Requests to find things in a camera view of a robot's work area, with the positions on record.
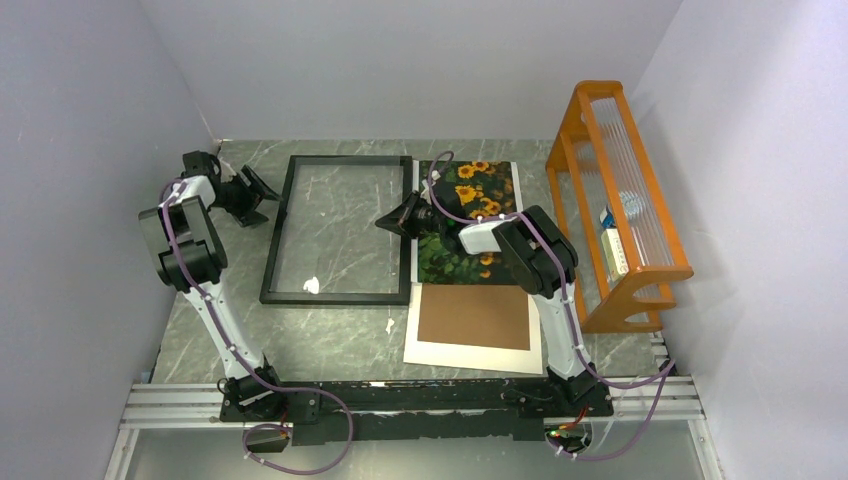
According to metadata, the black picture frame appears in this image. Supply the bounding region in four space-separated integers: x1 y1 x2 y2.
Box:
259 155 413 308

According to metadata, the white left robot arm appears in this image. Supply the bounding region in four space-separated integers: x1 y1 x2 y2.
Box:
138 150 287 420

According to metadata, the clear acrylic sheet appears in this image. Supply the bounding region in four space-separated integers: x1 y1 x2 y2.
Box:
275 158 405 294

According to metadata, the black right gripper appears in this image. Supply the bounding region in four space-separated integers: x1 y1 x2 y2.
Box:
375 191 446 240

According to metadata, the white crumpled scrap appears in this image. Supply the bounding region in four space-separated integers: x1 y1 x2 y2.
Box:
302 276 320 295

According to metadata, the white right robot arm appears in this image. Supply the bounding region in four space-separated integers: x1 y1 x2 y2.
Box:
375 191 609 415

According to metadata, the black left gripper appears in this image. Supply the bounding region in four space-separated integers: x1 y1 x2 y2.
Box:
211 166 283 228

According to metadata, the orange wooden shelf rack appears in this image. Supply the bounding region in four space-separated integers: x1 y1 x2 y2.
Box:
545 80 694 334

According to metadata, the white mat backing board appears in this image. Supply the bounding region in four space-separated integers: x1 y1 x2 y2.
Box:
403 284 544 375

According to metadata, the aluminium table rail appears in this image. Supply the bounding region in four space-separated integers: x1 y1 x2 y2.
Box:
106 372 725 479

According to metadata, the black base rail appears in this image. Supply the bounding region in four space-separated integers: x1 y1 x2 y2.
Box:
218 377 614 446

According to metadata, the sunflower photo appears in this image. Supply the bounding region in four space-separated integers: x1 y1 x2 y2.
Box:
413 160 523 285

